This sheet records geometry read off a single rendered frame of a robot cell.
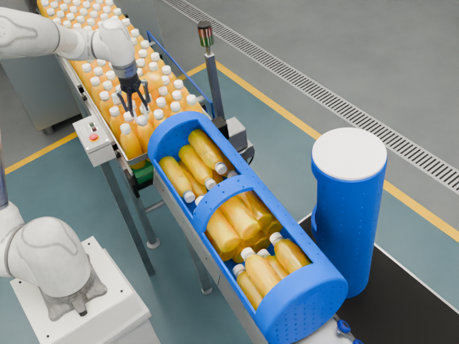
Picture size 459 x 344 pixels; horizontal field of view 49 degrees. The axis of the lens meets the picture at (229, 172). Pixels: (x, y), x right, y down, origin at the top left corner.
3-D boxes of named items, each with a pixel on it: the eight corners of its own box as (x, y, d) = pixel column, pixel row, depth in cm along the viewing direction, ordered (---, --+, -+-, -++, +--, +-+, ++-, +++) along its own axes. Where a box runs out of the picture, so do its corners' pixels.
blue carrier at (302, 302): (269, 360, 152) (263, 314, 131) (155, 180, 207) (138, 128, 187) (346, 312, 159) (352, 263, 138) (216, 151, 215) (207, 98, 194)
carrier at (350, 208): (363, 249, 266) (309, 252, 269) (380, 125, 203) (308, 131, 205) (373, 298, 247) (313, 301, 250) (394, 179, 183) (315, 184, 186)
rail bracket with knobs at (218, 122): (212, 149, 223) (209, 132, 215) (205, 140, 227) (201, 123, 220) (232, 140, 225) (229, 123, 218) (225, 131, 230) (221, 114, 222)
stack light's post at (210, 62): (233, 206, 316) (207, 57, 236) (230, 202, 318) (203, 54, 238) (239, 203, 317) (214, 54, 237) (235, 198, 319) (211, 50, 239)
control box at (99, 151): (93, 167, 209) (86, 149, 202) (79, 140, 222) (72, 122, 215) (116, 157, 212) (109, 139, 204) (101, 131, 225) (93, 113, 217)
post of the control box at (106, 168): (149, 276, 288) (94, 153, 215) (147, 271, 291) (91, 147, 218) (156, 273, 289) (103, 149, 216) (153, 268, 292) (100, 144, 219)
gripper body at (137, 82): (119, 81, 187) (126, 101, 194) (141, 72, 190) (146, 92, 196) (113, 72, 192) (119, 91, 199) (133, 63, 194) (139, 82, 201)
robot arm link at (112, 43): (140, 50, 189) (107, 50, 192) (129, 13, 178) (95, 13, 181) (131, 68, 182) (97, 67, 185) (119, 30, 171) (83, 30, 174)
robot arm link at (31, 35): (59, 11, 134) (14, 10, 137) (18, 2, 117) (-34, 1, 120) (61, 61, 137) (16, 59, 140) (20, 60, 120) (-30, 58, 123)
